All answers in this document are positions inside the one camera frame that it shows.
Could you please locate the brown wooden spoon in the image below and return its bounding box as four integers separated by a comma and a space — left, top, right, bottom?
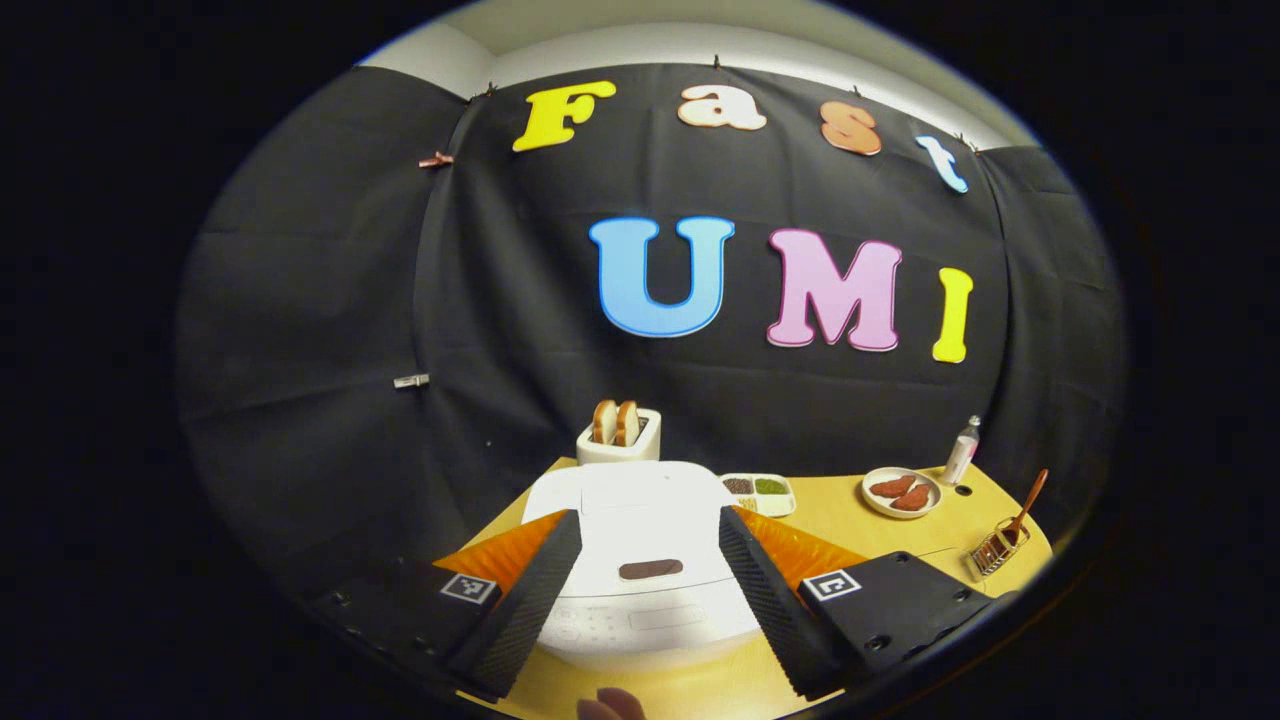
1000, 468, 1050, 546

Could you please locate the white toaster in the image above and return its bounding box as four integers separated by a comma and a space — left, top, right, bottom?
576, 408, 663, 466

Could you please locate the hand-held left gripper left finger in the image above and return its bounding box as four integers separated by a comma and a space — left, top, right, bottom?
300, 508, 583, 699

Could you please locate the white divided condiment tray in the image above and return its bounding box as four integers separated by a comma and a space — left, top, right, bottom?
720, 472, 798, 519

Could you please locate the black backdrop cloth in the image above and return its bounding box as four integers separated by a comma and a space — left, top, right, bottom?
175, 62, 1129, 601

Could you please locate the clear bottle with pink label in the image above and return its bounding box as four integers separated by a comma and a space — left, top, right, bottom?
941, 415, 983, 487

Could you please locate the wire chopstick holder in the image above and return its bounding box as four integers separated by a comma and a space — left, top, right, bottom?
963, 518, 1033, 582

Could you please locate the white plate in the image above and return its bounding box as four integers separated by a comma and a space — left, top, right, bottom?
861, 467, 943, 520

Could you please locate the white rice cooker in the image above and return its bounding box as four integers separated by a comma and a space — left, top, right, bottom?
520, 460, 766, 673

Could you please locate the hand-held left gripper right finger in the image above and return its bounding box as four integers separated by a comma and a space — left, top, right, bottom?
718, 505, 1001, 701

